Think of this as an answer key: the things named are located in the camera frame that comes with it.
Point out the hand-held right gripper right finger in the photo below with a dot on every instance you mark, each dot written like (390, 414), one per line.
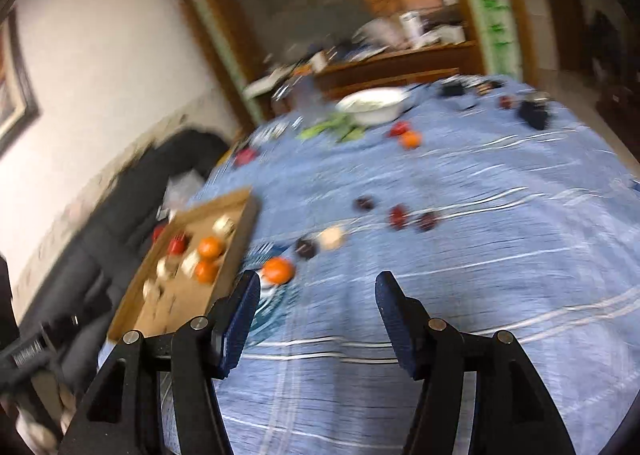
(397, 320)

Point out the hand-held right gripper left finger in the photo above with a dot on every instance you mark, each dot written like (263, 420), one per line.
(240, 315)

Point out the orange tangerine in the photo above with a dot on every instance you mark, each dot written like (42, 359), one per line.
(206, 271)
(411, 139)
(277, 270)
(210, 246)

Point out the white peeled sugarcane piece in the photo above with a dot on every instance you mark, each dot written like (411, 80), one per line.
(190, 263)

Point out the brown cardboard box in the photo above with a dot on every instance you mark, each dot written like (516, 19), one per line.
(165, 315)

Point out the tan peeled sugarcane piece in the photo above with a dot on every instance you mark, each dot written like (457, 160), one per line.
(162, 268)
(331, 237)

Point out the small white sugarcane piece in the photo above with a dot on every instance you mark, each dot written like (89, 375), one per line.
(223, 225)

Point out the large red tomato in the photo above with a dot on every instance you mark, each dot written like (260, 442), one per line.
(177, 245)

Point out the large dark red date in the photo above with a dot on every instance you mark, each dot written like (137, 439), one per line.
(157, 233)

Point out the dark purple tomato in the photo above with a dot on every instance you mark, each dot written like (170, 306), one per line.
(306, 247)

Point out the clear plastic bag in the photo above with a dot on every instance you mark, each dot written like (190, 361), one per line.
(182, 190)

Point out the blue plaid tablecloth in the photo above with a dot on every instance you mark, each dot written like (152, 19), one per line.
(450, 185)

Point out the black sofa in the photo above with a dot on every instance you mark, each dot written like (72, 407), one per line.
(125, 195)

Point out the small red tomato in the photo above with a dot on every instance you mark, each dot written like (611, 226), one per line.
(400, 128)

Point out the leafy green vegetable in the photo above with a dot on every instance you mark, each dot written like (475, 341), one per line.
(345, 130)

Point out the green onion stalk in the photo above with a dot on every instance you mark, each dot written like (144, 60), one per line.
(312, 131)

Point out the white enamel basin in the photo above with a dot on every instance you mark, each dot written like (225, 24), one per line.
(372, 105)

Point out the clear plastic pitcher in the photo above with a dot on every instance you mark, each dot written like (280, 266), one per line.
(300, 95)

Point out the black power adapter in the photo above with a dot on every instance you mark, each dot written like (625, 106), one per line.
(452, 89)

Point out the black box right edge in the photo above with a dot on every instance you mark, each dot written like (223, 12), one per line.
(534, 115)

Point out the wooden counter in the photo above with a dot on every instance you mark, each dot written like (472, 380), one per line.
(400, 65)

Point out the filled plastic bag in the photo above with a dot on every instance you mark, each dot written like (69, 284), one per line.
(377, 32)

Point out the wooden door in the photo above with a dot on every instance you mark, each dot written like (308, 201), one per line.
(560, 20)

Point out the black bag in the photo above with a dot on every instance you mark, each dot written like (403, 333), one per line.
(607, 45)

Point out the framed wall picture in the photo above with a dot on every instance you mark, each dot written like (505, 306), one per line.
(15, 85)

